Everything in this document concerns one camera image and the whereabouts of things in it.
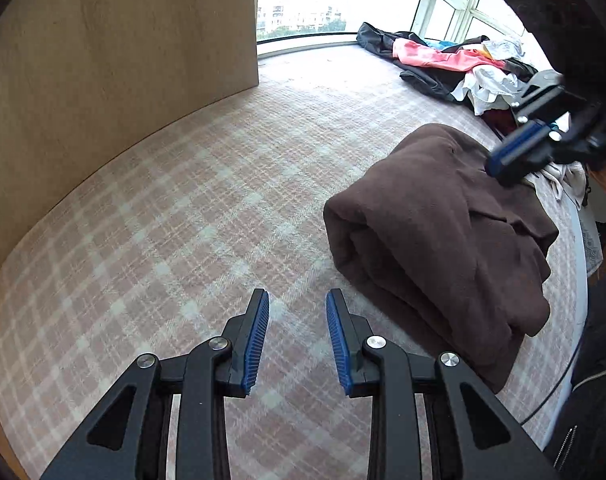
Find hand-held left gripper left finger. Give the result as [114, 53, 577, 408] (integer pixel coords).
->
[39, 289, 270, 480]

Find black cable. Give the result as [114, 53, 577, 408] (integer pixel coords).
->
[520, 330, 591, 423]

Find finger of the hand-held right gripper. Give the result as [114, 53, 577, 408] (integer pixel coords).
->
[485, 105, 606, 186]
[488, 72, 584, 161]

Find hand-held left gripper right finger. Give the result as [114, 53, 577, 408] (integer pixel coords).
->
[326, 289, 558, 480]

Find light wood panel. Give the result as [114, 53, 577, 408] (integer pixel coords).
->
[0, 0, 261, 301]

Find pink plaid mat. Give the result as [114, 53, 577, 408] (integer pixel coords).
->
[0, 52, 591, 480]

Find pile of mixed clothes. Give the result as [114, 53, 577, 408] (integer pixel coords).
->
[357, 22, 591, 211]

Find white window frame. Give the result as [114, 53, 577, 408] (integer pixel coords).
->
[257, 0, 548, 61]

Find brown fleece sweater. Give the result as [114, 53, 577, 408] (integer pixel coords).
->
[323, 124, 561, 395]

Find person's black jacket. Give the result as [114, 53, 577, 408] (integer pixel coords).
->
[543, 265, 606, 480]

